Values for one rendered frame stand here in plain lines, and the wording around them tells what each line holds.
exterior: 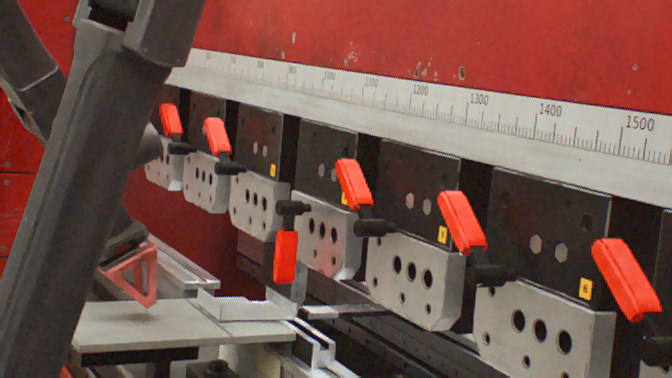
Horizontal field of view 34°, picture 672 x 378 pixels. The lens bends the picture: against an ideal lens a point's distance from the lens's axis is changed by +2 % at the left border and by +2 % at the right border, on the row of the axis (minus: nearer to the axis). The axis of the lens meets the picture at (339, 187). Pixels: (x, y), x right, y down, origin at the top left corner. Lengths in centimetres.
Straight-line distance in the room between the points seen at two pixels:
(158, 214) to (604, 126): 153
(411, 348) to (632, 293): 87
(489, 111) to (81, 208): 36
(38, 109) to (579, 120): 63
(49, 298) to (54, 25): 138
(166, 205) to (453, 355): 93
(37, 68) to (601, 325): 68
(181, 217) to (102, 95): 149
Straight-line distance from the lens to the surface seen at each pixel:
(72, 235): 80
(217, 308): 136
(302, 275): 137
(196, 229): 227
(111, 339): 127
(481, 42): 95
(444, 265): 98
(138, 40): 75
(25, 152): 216
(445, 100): 99
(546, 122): 87
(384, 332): 165
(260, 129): 138
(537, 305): 87
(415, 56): 105
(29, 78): 122
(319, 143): 122
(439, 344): 151
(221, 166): 140
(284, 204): 121
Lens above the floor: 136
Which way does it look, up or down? 8 degrees down
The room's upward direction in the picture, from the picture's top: 5 degrees clockwise
